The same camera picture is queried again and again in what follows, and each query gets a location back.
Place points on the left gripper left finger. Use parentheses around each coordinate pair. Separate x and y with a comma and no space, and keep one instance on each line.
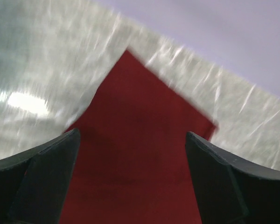
(34,183)

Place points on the dark red t-shirt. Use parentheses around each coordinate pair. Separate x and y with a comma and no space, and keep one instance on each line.
(132,166)

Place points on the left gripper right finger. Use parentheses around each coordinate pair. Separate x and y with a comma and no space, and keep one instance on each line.
(230,189)

